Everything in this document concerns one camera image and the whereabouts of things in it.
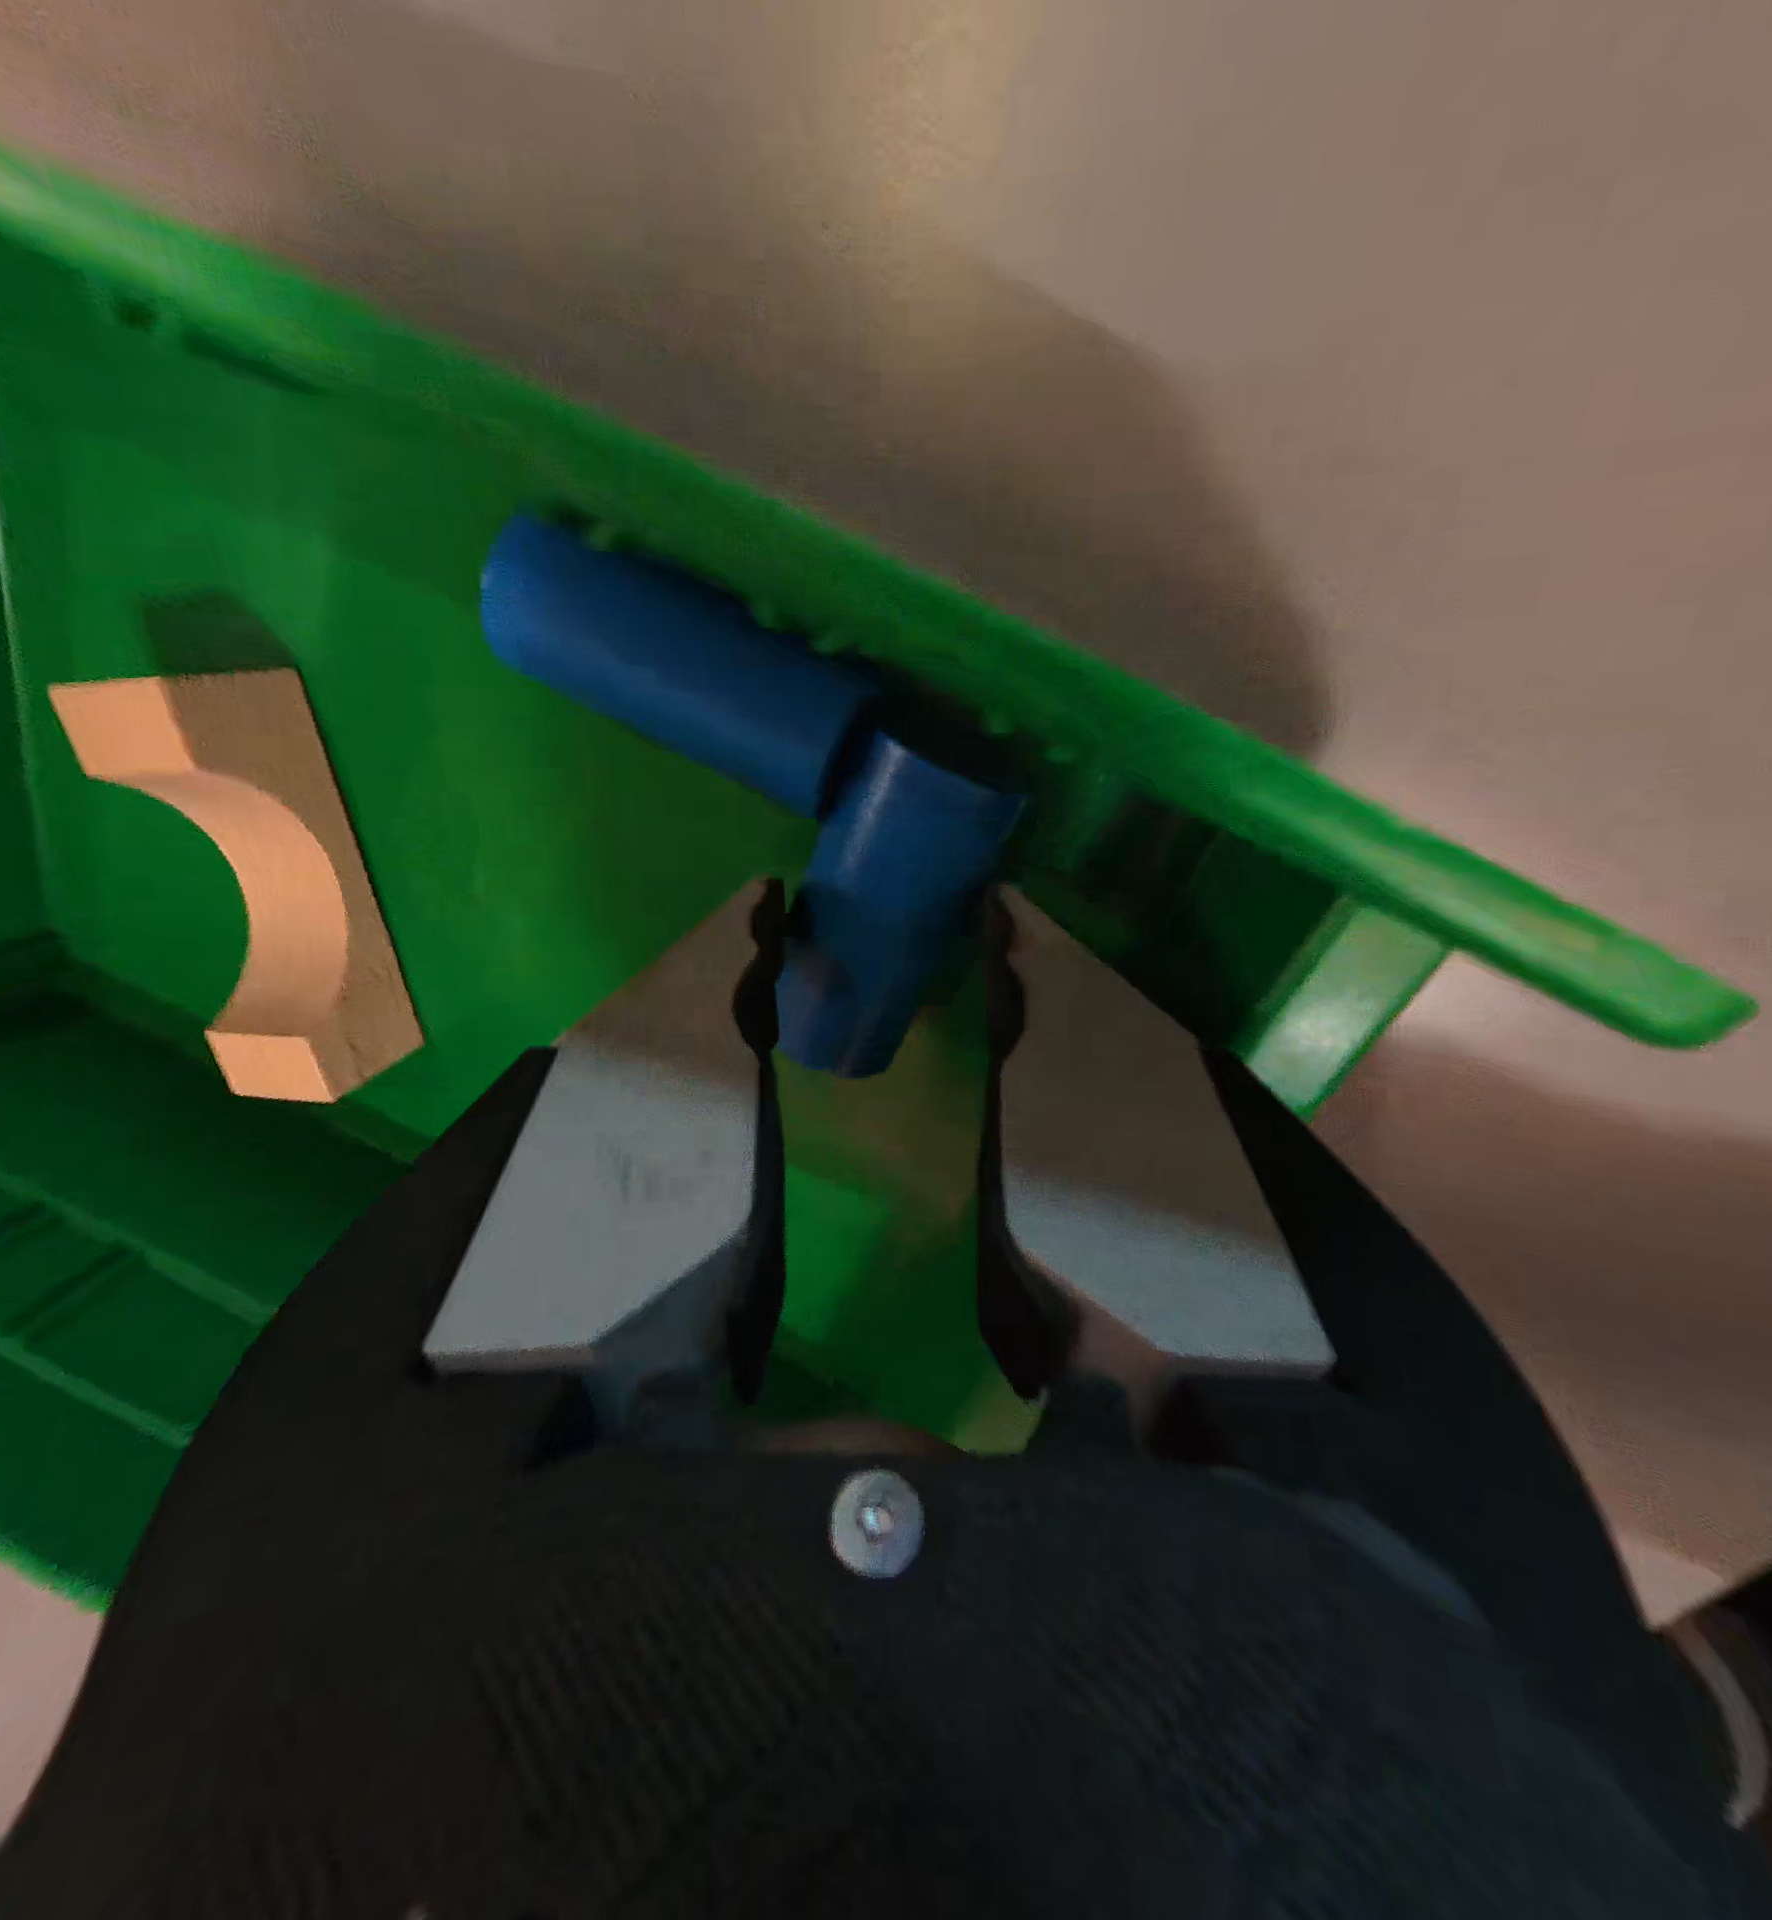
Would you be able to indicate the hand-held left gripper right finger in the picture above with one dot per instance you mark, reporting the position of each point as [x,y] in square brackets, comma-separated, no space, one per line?
[1157,1201]

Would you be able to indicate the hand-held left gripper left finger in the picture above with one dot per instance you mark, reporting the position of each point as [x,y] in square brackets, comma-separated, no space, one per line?
[601,1187]

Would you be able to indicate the blue wooden cylinder block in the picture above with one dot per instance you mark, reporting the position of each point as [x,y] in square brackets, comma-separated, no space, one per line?
[887,901]
[663,660]

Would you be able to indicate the wooden arch block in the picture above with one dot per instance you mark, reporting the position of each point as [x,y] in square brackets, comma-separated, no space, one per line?
[309,870]

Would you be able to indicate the green storage bin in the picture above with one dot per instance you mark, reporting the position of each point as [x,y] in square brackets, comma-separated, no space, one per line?
[422,450]

